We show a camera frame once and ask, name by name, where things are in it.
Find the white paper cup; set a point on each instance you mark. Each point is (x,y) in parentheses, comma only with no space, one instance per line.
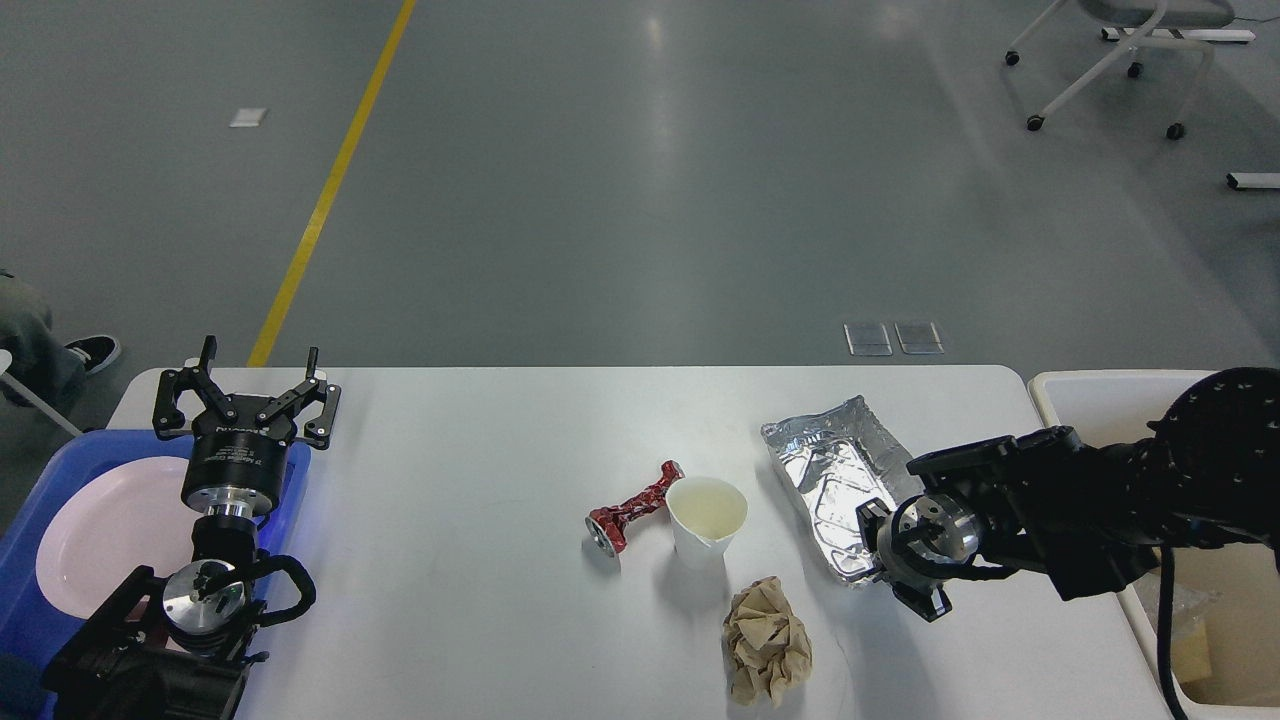
(706,513)

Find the aluminium foil tray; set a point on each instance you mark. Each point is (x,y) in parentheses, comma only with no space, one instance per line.
(832,463)

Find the beige plastic bin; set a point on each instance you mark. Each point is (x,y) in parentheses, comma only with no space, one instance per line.
(1234,636)

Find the clear floor plate right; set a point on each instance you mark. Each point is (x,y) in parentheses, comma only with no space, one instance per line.
(919,338)

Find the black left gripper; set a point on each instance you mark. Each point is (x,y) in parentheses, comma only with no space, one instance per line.
(238,465)

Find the white office chair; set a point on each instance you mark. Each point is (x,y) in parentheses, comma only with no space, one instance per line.
(1143,25)

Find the brown paper bag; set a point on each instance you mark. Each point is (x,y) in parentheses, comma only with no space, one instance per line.
(1190,656)

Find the crushed red can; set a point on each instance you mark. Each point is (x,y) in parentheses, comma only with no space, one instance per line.
(607,525)

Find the clear floor plate left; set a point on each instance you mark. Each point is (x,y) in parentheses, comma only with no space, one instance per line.
(868,339)

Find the blue plastic tray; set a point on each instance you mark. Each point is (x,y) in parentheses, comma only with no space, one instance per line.
(33,630)

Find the pink plate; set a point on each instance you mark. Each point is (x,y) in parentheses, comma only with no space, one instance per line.
(128,516)

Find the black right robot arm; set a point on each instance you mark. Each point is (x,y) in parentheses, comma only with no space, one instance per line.
(1092,519)

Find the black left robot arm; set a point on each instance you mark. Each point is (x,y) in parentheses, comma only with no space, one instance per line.
(178,647)

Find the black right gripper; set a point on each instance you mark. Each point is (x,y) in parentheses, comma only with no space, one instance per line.
(928,540)

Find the white floor tape patch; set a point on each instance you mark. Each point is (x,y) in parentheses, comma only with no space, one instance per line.
(246,118)

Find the black sneaker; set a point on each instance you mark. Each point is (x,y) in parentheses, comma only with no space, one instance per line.
(96,352)

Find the grey trouser leg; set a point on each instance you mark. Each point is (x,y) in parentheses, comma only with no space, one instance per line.
(41,363)

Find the white furniture foot bar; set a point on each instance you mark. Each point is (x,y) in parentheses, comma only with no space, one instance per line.
(1249,181)

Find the clear floor plate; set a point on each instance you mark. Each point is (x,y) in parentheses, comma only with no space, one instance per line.
(868,339)
(919,338)

